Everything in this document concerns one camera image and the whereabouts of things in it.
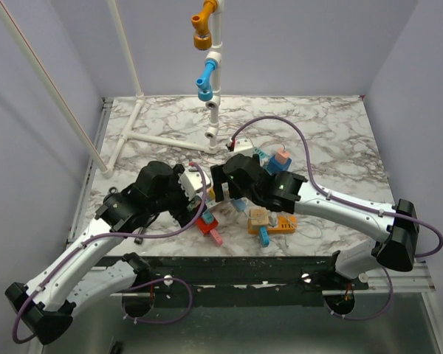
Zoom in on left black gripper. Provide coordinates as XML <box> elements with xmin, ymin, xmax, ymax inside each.
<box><xmin>148</xmin><ymin>166</ymin><xmax>207</xmax><ymax>229</ymax></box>

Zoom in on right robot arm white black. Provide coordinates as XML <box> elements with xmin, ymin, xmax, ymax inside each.
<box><xmin>210</xmin><ymin>154</ymin><xmax>419</xmax><ymax>289</ymax></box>

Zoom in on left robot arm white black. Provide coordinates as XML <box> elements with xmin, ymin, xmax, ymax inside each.
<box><xmin>5</xmin><ymin>161</ymin><xmax>211</xmax><ymax>345</ymax></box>

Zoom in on teal cube plug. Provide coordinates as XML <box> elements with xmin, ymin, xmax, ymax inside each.
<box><xmin>201</xmin><ymin>209</ymin><xmax>215</xmax><ymax>224</ymax></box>

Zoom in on dark blue cube socket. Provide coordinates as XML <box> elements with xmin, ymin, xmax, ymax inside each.
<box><xmin>266</xmin><ymin>156</ymin><xmax>292</xmax><ymax>175</ymax></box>

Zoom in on red cube socket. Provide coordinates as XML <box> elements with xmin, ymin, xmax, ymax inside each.
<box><xmin>195</xmin><ymin>218</ymin><xmax>219</xmax><ymax>235</ymax></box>

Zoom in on wooden cube socket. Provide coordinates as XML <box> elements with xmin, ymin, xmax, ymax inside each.
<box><xmin>248</xmin><ymin>208</ymin><xmax>269</xmax><ymax>227</ymax></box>

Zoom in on pink plug adapter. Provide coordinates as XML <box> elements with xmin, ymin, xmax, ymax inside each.
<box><xmin>209</xmin><ymin>229</ymin><xmax>223</xmax><ymax>246</ymax></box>

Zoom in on salmon plug on blue cube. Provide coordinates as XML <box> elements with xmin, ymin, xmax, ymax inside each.
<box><xmin>275</xmin><ymin>148</ymin><xmax>290</xmax><ymax>164</ymax></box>

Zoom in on light blue plug adapter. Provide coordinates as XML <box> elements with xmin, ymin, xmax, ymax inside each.
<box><xmin>258</xmin><ymin>226</ymin><xmax>270</xmax><ymax>248</ymax></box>

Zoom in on teal USB power strip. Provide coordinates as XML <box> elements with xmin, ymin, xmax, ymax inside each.
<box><xmin>253</xmin><ymin>147</ymin><xmax>269</xmax><ymax>162</ymax></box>

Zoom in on blue valve fitting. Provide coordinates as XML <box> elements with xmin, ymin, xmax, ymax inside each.
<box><xmin>196</xmin><ymin>59</ymin><xmax>218</xmax><ymax>102</ymax></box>

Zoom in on orange power strip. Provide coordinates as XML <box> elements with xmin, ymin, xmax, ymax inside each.
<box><xmin>247</xmin><ymin>215</ymin><xmax>298</xmax><ymax>235</ymax></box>

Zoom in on orange valve fitting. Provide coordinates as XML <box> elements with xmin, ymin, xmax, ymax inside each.
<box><xmin>191</xmin><ymin>0</ymin><xmax>218</xmax><ymax>51</ymax></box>

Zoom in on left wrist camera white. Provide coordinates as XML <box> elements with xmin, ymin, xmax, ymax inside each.
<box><xmin>178</xmin><ymin>169</ymin><xmax>211</xmax><ymax>200</ymax></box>

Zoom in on black mounting rail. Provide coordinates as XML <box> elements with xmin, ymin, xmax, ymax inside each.
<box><xmin>98</xmin><ymin>253</ymin><xmax>368</xmax><ymax>309</ymax></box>

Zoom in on white PVC pipe frame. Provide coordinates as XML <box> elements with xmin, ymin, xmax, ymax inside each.
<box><xmin>0</xmin><ymin>1</ymin><xmax>224</xmax><ymax>178</ymax></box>

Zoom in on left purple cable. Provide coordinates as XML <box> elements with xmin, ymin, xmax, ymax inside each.
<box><xmin>11</xmin><ymin>162</ymin><xmax>208</xmax><ymax>344</ymax></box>

